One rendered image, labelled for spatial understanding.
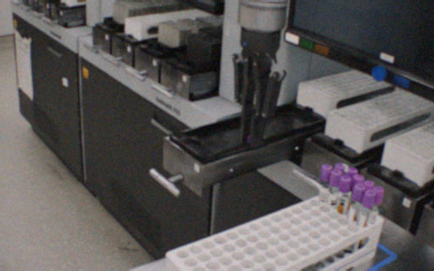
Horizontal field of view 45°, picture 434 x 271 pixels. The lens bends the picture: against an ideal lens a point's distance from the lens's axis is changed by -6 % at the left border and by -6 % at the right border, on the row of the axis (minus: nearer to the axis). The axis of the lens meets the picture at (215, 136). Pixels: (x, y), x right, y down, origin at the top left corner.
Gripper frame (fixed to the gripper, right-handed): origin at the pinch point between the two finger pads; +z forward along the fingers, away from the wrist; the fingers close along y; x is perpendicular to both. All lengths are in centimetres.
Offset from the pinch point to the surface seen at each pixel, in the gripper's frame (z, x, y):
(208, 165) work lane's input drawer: 3.8, 12.0, -2.2
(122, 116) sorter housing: 29, -11, 75
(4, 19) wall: 59, -52, 355
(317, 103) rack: 0.1, -21.8, 2.6
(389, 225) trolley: 2.3, 1.2, -35.5
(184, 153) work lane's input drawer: 3.6, 13.3, 3.8
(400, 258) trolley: 2.4, 6.6, -41.8
